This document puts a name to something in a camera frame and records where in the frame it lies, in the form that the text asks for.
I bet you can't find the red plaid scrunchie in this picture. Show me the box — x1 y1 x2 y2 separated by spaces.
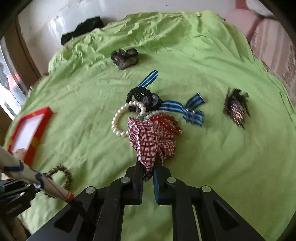
127 118 176 181

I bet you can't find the brown beaded bracelet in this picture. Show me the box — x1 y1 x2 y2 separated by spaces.
43 164 73 199

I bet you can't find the white pearl bracelet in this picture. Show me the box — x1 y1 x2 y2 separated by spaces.
111 100 147 138

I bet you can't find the red bead bracelet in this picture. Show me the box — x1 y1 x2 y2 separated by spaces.
149 114 182 136

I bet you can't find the blue striped strap watch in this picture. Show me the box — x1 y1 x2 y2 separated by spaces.
136 69 206 127

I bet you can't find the white patterned pole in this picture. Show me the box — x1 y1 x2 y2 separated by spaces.
1 146 74 203

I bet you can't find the red tray white inside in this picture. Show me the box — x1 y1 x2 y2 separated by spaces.
8 107 53 167

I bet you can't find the green bed sheet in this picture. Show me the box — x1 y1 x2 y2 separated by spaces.
4 9 296 241

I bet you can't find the window with bars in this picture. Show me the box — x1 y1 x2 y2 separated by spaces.
1 37 28 120

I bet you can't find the dark grey scrunchie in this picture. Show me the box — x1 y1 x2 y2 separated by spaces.
110 48 138 70

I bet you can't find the black cloth on bed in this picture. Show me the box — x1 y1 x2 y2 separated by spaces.
60 16 104 46

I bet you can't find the striped floral bedding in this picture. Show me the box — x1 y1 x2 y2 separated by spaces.
250 18 295 105

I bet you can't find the pink pillow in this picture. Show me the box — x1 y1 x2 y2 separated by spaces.
224 9 263 42

